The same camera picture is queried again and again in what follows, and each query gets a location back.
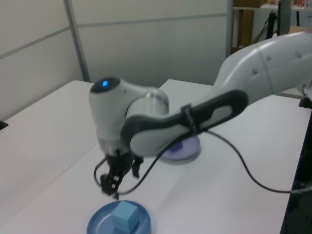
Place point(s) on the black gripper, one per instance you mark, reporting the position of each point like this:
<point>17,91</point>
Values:
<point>120,162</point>

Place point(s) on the blue plate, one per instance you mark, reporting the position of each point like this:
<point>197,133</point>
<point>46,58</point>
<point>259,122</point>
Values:
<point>97,224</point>

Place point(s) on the grey partition post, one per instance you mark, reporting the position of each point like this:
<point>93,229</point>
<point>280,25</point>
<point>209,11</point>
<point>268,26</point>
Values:
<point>229,24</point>
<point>76,36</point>

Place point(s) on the brown cardboard board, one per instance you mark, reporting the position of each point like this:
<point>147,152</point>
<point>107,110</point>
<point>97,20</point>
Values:
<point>243,26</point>

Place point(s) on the dark monitor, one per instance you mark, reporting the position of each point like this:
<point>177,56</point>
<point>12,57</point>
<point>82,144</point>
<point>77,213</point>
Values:
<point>284,17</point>

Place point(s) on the brown cardboard box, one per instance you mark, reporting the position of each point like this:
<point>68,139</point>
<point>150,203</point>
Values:
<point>237,50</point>

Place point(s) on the purple cube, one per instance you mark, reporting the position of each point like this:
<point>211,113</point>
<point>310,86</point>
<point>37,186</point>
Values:
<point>177,147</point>

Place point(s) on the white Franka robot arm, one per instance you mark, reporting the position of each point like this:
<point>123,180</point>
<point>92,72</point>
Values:
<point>243,65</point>

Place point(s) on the purple plate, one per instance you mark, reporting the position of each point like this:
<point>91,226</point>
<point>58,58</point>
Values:
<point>187,148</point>

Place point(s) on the light blue cube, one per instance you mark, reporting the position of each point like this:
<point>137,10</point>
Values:
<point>124,214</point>

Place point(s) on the black monitor stand pole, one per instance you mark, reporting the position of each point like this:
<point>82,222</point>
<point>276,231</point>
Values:
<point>272,24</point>

